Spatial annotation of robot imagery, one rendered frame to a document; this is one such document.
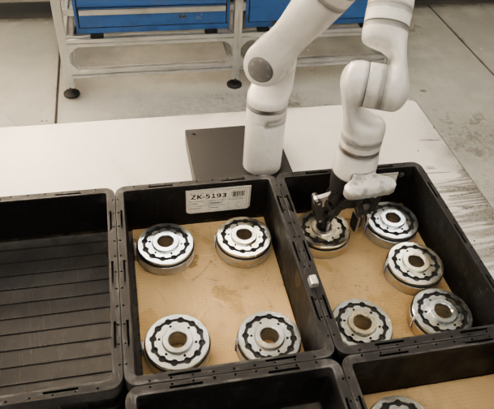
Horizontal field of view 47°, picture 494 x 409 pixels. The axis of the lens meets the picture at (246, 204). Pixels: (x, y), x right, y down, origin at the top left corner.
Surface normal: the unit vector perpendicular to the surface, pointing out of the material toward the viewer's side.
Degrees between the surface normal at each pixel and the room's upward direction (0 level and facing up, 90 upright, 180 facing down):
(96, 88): 0
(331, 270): 0
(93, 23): 90
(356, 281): 0
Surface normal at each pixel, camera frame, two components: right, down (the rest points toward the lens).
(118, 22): 0.20, 0.69
